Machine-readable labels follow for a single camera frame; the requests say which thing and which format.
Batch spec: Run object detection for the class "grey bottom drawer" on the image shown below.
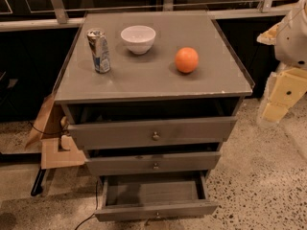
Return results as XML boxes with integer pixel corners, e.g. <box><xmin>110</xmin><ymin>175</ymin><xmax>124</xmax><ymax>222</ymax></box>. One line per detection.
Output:
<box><xmin>95</xmin><ymin>172</ymin><xmax>218</xmax><ymax>221</ymax></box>

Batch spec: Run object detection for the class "grey drawer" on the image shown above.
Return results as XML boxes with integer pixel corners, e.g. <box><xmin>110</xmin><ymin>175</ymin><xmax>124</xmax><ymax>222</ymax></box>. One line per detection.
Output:
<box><xmin>95</xmin><ymin>172</ymin><xmax>218</xmax><ymax>221</ymax></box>
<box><xmin>69</xmin><ymin>117</ymin><xmax>237</xmax><ymax>150</ymax></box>
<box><xmin>85</xmin><ymin>151</ymin><xmax>221</xmax><ymax>176</ymax></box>

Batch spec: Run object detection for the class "metal railing frame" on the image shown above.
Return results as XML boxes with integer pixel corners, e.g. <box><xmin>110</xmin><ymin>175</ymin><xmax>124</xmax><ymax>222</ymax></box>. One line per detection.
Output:
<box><xmin>0</xmin><ymin>0</ymin><xmax>298</xmax><ymax>32</ymax></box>

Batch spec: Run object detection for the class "black cable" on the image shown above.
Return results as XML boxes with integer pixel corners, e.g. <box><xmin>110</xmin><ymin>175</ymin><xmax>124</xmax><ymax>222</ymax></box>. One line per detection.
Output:
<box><xmin>74</xmin><ymin>177</ymin><xmax>100</xmax><ymax>230</ymax></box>

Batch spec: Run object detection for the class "grey drawer cabinet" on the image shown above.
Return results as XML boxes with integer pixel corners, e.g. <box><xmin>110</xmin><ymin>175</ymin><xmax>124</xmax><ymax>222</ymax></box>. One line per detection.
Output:
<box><xmin>53</xmin><ymin>11</ymin><xmax>256</xmax><ymax>179</ymax></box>

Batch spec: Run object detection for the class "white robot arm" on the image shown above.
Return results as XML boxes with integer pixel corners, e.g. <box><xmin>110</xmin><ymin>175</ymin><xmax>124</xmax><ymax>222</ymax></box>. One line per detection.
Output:
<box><xmin>257</xmin><ymin>0</ymin><xmax>307</xmax><ymax>124</ymax></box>

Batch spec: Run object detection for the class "grey top drawer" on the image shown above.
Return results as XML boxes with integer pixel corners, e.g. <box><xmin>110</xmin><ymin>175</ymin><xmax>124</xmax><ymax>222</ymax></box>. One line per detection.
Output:
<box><xmin>69</xmin><ymin>117</ymin><xmax>237</xmax><ymax>150</ymax></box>

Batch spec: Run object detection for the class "grey middle drawer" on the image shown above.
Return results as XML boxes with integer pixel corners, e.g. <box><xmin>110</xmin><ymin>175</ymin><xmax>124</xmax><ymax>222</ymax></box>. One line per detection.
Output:
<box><xmin>85</xmin><ymin>151</ymin><xmax>221</xmax><ymax>176</ymax></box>

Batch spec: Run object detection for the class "blue silver drink can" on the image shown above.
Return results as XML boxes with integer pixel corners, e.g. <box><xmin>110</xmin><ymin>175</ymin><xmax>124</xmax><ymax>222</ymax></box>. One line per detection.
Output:
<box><xmin>86</xmin><ymin>28</ymin><xmax>110</xmax><ymax>74</ymax></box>

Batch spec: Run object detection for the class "orange fruit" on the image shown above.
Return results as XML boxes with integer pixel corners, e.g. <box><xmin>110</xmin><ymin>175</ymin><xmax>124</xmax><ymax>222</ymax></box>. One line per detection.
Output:
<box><xmin>175</xmin><ymin>47</ymin><xmax>199</xmax><ymax>74</ymax></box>

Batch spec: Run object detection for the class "white ceramic bowl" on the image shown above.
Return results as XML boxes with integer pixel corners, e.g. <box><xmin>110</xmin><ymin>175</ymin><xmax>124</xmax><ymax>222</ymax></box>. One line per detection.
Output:
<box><xmin>121</xmin><ymin>25</ymin><xmax>156</xmax><ymax>55</ymax></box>

